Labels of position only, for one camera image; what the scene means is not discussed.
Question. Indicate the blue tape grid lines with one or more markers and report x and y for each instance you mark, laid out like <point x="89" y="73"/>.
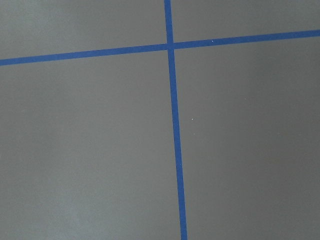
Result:
<point x="170" y="46"/>

